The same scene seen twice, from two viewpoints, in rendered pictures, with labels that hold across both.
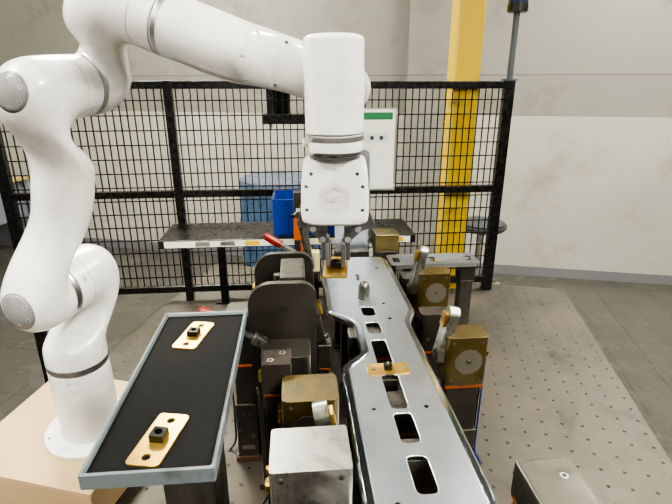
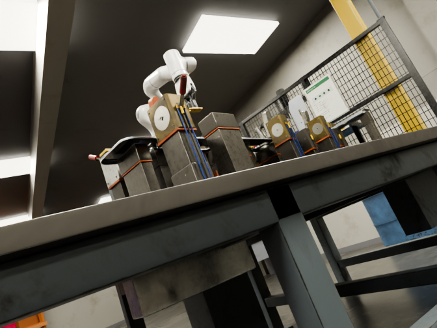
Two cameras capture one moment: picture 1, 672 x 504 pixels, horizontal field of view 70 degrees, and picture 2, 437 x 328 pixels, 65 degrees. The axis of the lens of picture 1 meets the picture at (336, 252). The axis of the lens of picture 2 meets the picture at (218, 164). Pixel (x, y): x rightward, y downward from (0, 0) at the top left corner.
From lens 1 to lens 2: 1.52 m
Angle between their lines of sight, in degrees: 55
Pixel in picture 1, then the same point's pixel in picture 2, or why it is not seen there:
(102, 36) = (149, 92)
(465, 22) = (342, 15)
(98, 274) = not seen: hidden behind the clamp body
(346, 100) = (172, 64)
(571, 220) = not seen: outside the picture
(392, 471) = not seen: hidden behind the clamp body
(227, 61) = (158, 76)
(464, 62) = (352, 30)
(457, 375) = (276, 138)
